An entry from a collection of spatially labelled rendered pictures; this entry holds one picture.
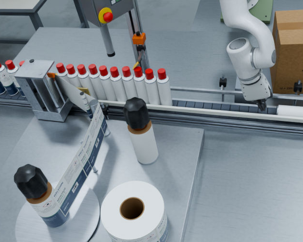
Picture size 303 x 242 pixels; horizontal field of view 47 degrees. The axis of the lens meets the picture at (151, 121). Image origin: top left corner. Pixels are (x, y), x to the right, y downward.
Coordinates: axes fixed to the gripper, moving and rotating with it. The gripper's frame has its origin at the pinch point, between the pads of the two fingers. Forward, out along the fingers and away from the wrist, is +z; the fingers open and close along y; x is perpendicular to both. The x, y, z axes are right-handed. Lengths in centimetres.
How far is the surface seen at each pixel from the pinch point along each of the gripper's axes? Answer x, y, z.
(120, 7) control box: -7, 38, -56
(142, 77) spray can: 1, 42, -28
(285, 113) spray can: 2.2, -8.1, 4.3
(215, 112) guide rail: 4.2, 17.9, -4.2
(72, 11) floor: -218, 233, 15
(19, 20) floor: -197, 289, -6
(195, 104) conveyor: -2.9, 28.5, -4.2
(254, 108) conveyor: -2.7, 4.5, 3.9
